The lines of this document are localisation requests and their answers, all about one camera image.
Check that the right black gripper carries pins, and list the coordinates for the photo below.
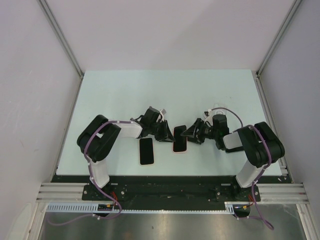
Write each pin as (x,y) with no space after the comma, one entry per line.
(190,131)

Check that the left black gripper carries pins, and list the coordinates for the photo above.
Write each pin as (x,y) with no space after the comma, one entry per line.
(166,135)

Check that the black phone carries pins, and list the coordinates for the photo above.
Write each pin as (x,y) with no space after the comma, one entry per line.
(180,140)

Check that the pink phone case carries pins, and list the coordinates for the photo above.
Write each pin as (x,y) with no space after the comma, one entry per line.
(186,150)

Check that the blue phone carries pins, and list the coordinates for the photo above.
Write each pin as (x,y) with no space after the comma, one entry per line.
(146,151)

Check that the clear phone case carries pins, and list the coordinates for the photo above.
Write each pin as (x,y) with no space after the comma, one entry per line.
(220,109)

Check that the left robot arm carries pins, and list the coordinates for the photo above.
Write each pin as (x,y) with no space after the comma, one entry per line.
(98,138)

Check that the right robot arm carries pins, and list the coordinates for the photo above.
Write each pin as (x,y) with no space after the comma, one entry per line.
(259,143)

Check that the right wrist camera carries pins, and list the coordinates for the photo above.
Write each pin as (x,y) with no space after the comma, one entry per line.
(208,116)

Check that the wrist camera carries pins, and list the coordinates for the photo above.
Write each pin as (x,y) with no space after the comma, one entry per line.
(160,114)
(208,116)

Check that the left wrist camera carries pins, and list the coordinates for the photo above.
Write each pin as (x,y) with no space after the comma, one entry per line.
(160,114)

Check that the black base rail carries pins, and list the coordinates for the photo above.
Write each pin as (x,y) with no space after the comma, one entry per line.
(142,192)

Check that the white cable duct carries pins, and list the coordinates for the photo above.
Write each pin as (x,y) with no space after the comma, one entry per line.
(108,208)

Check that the right aluminium frame post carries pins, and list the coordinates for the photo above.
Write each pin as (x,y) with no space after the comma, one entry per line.
(279,35)

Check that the aluminium frame post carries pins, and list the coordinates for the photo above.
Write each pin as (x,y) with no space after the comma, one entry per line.
(57,30)
(279,35)

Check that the left aluminium frame post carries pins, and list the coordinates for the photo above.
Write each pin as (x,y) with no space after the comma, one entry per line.
(57,30)

